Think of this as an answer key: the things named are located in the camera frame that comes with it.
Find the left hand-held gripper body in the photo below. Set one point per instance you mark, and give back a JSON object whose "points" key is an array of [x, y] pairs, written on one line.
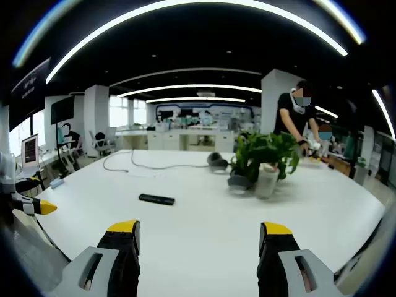
{"points": [[6, 173]]}

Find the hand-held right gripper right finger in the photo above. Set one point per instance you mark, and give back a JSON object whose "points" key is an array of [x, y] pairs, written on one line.
{"points": [[297, 278]]}

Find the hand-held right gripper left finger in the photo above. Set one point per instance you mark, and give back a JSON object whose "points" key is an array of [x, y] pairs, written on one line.
{"points": [[92, 278]]}

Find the black remote control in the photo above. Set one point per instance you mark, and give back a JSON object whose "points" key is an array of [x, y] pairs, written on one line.
{"points": [[156, 199]]}

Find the light blue small packet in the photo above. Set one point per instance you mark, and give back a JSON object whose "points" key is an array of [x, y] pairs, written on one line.
{"points": [[57, 183]]}

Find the white framed computer monitor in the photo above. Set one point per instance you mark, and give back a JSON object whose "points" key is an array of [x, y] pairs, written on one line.
{"points": [[29, 151]]}

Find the grey mesh office chair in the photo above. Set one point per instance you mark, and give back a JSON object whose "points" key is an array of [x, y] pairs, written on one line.
{"points": [[34, 247]]}

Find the black television screen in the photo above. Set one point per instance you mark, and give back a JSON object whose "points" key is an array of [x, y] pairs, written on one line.
{"points": [[62, 109]]}

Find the white office chair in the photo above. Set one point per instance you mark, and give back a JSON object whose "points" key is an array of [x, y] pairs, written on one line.
{"points": [[102, 142]]}

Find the black hanging display screen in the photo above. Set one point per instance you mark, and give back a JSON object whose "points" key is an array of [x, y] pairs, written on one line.
{"points": [[29, 92]]}

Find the grey round pot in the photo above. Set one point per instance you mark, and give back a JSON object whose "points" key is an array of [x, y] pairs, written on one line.
{"points": [[239, 183]]}

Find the green leafy plant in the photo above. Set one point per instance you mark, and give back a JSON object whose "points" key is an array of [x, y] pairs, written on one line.
{"points": [[263, 148]]}

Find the dark grey headphones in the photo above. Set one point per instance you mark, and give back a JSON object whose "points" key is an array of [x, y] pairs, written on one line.
{"points": [[216, 161]]}

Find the white cabinet counter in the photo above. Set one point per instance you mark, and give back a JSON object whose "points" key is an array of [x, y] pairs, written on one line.
{"points": [[173, 139]]}

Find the straight ceiling light strip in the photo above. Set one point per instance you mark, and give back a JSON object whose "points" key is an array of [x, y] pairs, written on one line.
{"points": [[188, 88]]}

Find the long curved ceiling light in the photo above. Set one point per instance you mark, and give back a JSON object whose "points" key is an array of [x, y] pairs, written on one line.
{"points": [[198, 6]]}

